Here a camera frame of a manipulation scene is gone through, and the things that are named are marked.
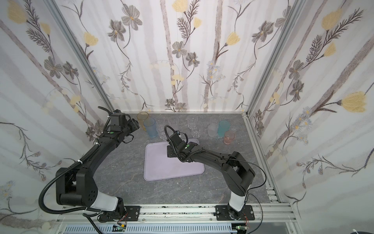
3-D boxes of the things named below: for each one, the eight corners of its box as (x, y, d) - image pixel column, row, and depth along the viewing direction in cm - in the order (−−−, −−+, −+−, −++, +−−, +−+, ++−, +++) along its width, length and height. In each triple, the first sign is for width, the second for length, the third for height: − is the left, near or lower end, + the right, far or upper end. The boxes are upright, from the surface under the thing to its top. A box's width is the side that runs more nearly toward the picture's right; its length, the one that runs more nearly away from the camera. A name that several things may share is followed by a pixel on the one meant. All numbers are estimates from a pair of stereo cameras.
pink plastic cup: (223, 144, 104) (226, 138, 98) (222, 136, 108) (224, 130, 103) (233, 144, 104) (236, 138, 98) (231, 137, 109) (234, 130, 103)
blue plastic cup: (147, 137, 107) (142, 125, 96) (148, 129, 112) (144, 117, 101) (157, 137, 107) (154, 125, 96) (159, 129, 112) (155, 117, 101)
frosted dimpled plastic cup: (208, 136, 108) (208, 132, 105) (207, 125, 115) (207, 122, 111) (217, 136, 108) (218, 133, 105) (216, 125, 115) (217, 122, 111)
